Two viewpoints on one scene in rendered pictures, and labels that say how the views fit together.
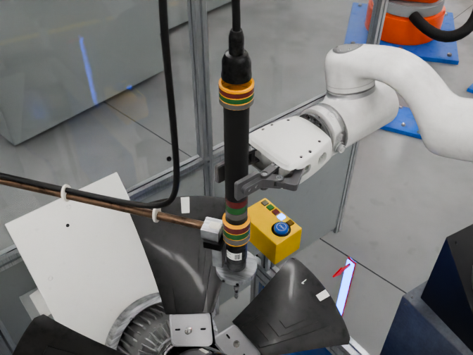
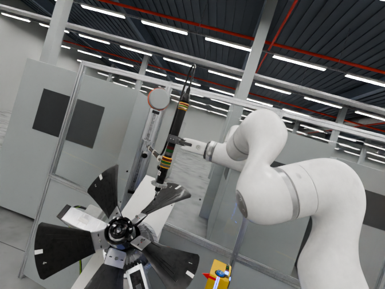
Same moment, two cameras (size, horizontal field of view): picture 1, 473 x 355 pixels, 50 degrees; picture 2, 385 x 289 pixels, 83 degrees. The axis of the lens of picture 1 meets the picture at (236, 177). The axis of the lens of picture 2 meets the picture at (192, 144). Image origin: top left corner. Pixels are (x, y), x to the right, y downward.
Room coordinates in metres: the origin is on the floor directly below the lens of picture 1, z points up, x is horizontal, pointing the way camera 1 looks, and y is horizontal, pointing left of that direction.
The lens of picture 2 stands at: (0.04, -0.79, 1.68)
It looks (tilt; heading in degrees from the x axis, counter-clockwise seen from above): 2 degrees down; 53
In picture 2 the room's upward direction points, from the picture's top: 17 degrees clockwise
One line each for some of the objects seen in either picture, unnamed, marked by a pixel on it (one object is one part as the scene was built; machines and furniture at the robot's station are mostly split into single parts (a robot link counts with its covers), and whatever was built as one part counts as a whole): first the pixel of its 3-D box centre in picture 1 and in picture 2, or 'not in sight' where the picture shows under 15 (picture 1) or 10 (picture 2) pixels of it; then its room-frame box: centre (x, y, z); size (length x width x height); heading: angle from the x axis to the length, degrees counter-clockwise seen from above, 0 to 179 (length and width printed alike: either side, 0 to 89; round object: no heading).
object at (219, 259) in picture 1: (230, 248); (161, 174); (0.53, 0.01, 1.49); 0.09 x 0.07 x 0.10; 74
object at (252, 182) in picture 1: (259, 186); (173, 139); (0.51, -0.03, 1.65); 0.07 x 0.03 x 0.03; 129
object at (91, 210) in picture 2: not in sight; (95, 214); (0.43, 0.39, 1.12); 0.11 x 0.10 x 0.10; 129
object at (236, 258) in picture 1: (236, 180); (172, 140); (0.52, 0.00, 1.65); 0.04 x 0.04 x 0.46
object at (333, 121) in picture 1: (321, 132); (211, 151); (0.63, -0.13, 1.65); 0.09 x 0.03 x 0.08; 39
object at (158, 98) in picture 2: not in sight; (158, 99); (0.73, 0.69, 1.88); 0.17 x 0.15 x 0.16; 129
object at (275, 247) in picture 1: (269, 232); (218, 278); (0.98, -0.10, 1.02); 0.16 x 0.10 x 0.11; 39
